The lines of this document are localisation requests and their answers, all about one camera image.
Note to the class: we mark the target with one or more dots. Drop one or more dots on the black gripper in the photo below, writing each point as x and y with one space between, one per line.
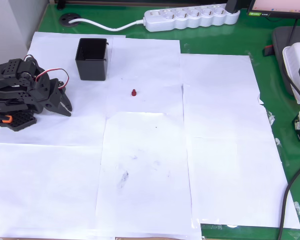
53 101

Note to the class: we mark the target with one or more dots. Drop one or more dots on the small red object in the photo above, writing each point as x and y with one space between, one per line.
133 92

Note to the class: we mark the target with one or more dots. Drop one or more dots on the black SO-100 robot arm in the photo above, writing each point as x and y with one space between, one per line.
12 67

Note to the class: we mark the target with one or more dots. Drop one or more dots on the black square container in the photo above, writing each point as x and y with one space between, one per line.
92 68

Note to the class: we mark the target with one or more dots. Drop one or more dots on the orange black table clamp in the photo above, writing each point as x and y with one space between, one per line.
2 118

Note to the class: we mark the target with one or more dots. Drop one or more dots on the white multi-socket power strip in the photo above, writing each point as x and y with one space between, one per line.
190 18

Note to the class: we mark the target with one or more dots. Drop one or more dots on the black power plug adapter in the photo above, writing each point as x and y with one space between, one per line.
233 5

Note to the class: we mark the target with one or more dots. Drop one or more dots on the red black USB stick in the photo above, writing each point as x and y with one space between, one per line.
268 50

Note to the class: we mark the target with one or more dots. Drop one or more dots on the dark grey pad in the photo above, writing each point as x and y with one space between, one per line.
280 45

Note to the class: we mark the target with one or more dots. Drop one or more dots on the white foam food container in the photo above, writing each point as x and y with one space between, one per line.
293 57

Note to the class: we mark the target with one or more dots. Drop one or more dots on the black computer monitor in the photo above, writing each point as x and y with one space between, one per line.
280 7

